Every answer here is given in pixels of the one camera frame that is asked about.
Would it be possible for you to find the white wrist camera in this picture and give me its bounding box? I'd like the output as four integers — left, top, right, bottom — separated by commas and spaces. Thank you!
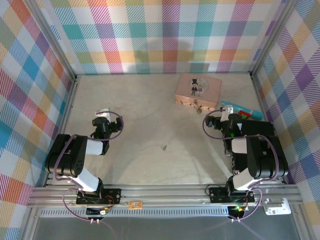
220, 105, 235, 121
95, 107, 111, 121

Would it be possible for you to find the aluminium frame cross rail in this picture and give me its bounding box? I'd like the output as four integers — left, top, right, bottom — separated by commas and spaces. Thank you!
26, 184, 301, 208

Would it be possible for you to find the slotted grey cable duct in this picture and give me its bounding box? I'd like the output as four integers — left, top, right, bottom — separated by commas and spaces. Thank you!
37, 206, 232, 218

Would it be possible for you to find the teal marker pen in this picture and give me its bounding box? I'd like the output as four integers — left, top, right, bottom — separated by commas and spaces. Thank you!
220, 100, 264, 121

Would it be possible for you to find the aluminium frame corner post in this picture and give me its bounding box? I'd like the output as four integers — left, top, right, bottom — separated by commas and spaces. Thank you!
24, 0, 78, 81
249, 0, 300, 77

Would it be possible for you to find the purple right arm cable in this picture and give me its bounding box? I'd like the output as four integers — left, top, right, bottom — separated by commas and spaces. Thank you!
202, 109, 280, 223

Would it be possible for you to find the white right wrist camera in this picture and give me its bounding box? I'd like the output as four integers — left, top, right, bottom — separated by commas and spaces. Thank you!
220, 105, 235, 121

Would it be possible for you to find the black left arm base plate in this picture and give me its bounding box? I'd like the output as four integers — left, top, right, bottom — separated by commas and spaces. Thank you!
75, 187, 123, 207

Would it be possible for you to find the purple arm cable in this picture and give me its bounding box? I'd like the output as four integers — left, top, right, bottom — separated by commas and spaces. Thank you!
53, 111, 125, 223
202, 109, 280, 223

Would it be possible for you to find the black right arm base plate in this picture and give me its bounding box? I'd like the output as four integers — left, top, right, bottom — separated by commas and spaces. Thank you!
208, 186, 256, 204

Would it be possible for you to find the white plastic bracket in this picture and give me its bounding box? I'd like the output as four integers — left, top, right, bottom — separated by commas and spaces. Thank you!
262, 197, 292, 216

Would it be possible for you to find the small orange circuit board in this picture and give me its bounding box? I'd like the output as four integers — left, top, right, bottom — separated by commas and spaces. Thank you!
128, 200, 144, 210

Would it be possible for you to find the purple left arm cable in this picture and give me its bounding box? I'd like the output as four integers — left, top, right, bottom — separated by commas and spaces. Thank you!
53, 111, 125, 223

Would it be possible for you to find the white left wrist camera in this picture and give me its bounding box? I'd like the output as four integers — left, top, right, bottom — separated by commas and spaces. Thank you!
95, 107, 111, 121

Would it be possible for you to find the aluminium frame side rail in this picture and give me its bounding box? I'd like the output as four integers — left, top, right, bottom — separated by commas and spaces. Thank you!
42, 74, 80, 188
250, 73, 276, 126

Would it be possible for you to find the black case with metal handle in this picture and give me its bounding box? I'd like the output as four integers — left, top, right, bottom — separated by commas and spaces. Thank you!
223, 119, 289, 181

